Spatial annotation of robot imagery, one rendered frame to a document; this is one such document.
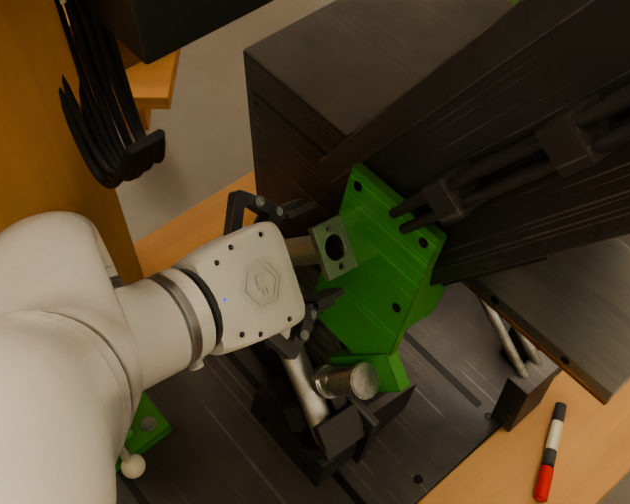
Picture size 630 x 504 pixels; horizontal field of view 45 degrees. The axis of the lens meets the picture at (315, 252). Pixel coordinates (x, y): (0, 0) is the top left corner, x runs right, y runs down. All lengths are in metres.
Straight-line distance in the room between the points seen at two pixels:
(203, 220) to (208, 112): 1.46
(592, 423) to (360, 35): 0.56
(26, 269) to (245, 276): 0.23
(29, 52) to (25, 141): 0.10
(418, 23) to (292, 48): 0.15
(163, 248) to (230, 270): 0.51
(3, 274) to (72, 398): 0.27
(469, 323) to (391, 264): 0.36
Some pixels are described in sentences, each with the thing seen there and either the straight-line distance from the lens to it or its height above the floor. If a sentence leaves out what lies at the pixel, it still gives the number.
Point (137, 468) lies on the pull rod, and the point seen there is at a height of 0.95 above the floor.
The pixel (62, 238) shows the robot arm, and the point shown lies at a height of 1.41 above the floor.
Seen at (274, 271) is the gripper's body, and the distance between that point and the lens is 0.70.
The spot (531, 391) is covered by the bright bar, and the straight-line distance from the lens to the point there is 0.92.
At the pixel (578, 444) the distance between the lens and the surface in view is 1.03.
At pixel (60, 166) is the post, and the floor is 1.19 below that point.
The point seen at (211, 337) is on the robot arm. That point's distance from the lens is 0.64.
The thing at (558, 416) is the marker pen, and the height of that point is 0.92.
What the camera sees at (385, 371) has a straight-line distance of 0.80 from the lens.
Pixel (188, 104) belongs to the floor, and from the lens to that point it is 2.67.
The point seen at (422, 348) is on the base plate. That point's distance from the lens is 1.04.
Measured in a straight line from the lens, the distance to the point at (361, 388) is 0.80.
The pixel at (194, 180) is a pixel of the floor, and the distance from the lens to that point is 2.43.
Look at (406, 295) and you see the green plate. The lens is 0.73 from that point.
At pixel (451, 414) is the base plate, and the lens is 1.01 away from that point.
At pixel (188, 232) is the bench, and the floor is 0.88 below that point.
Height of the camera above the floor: 1.81
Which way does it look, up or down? 54 degrees down
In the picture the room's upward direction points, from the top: straight up
